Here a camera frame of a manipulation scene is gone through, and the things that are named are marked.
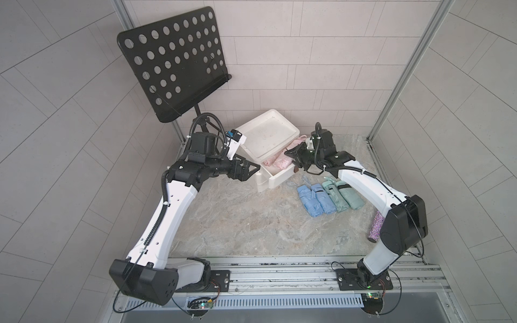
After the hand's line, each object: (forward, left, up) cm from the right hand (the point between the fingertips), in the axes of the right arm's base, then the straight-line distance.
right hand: (283, 153), depth 80 cm
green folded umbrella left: (-8, -22, -21) cm, 32 cm away
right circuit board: (-48, -26, -26) cm, 61 cm away
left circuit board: (-46, +33, -22) cm, 61 cm away
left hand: (-10, +11, +7) cm, 17 cm away
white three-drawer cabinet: (+10, +6, 0) cm, 12 cm away
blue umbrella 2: (-11, -17, -21) cm, 29 cm away
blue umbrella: (-10, -10, -21) cm, 25 cm away
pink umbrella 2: (-5, 0, +1) cm, 5 cm away
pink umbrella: (-1, +6, -3) cm, 6 cm away
